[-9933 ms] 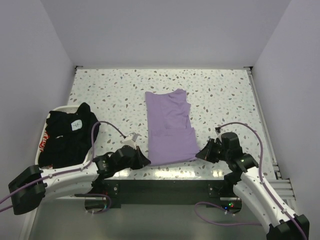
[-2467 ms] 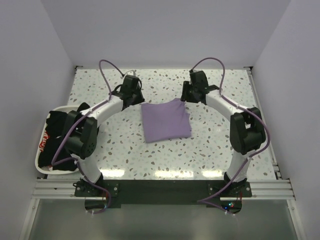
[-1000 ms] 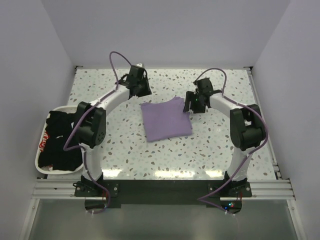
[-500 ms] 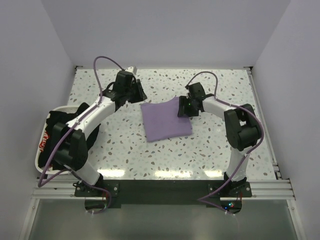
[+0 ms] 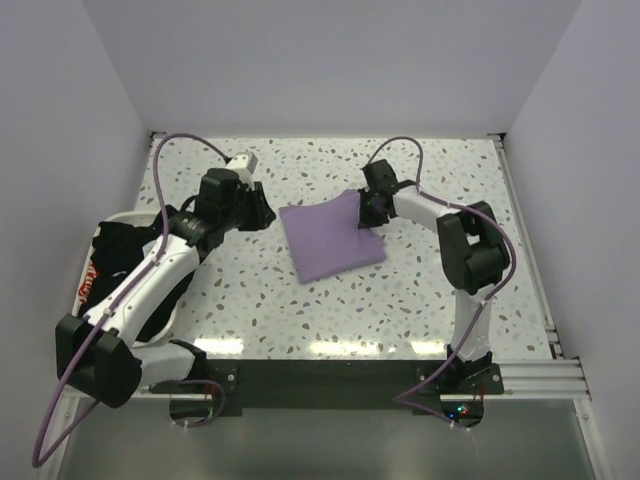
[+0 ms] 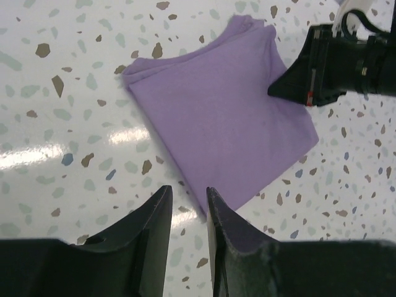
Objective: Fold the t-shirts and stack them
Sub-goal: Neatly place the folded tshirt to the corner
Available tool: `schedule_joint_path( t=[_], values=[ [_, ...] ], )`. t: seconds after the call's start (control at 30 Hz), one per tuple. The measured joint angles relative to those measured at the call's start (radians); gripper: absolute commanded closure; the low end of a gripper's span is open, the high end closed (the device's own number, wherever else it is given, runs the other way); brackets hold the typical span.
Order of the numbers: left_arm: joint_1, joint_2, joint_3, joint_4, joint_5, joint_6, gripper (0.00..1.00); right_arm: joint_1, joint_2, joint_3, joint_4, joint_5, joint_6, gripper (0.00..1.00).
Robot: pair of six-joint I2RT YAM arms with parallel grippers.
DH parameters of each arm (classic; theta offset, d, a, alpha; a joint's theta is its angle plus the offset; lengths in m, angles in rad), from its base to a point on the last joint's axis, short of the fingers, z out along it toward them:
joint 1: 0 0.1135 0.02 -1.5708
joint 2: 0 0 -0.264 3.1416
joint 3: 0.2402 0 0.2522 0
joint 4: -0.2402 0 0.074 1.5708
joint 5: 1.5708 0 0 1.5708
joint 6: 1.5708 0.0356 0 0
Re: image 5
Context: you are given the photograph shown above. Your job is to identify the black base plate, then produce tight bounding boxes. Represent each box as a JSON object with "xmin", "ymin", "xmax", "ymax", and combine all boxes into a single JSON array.
[{"xmin": 150, "ymin": 359, "xmax": 505, "ymax": 421}]

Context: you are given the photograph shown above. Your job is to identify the white laundry basket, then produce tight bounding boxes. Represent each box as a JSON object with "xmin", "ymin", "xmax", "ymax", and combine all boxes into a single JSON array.
[{"xmin": 74, "ymin": 209, "xmax": 191, "ymax": 346}]

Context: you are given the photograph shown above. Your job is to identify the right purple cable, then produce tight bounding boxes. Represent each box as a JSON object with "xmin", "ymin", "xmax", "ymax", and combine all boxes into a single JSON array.
[{"xmin": 394, "ymin": 137, "xmax": 519, "ymax": 426}]

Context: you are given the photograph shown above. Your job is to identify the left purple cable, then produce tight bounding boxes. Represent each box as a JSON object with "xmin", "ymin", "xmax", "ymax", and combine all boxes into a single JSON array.
[{"xmin": 30, "ymin": 132, "xmax": 234, "ymax": 469}]

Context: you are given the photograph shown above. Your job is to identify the purple cable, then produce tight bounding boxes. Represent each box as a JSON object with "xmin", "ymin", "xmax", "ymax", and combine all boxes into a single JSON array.
[
  {"xmin": 30, "ymin": 132, "xmax": 234, "ymax": 469},
  {"xmin": 394, "ymin": 137, "xmax": 519, "ymax": 426}
]

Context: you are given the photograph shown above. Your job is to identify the purple t-shirt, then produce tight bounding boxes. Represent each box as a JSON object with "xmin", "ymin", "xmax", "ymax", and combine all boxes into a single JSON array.
[{"xmin": 279, "ymin": 189, "xmax": 387, "ymax": 284}]

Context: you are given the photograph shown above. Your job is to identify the aluminium rail frame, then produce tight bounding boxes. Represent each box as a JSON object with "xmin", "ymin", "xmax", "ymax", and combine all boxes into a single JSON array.
[{"xmin": 431, "ymin": 137, "xmax": 589, "ymax": 400}]

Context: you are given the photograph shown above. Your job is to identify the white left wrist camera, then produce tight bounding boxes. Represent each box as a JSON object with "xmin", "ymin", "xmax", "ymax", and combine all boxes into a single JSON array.
[{"xmin": 226, "ymin": 152, "xmax": 258, "ymax": 183}]

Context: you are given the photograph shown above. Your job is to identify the black clothes in basket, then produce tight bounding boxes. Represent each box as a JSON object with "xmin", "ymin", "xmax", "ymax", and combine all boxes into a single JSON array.
[{"xmin": 84, "ymin": 204, "xmax": 201, "ymax": 344}]

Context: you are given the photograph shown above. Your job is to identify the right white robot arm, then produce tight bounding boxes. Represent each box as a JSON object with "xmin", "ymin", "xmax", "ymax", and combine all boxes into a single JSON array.
[{"xmin": 358, "ymin": 160, "xmax": 517, "ymax": 399}]

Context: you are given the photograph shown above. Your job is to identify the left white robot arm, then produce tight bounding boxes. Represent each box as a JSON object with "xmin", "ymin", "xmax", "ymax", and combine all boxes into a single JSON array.
[{"xmin": 55, "ymin": 166, "xmax": 276, "ymax": 408}]

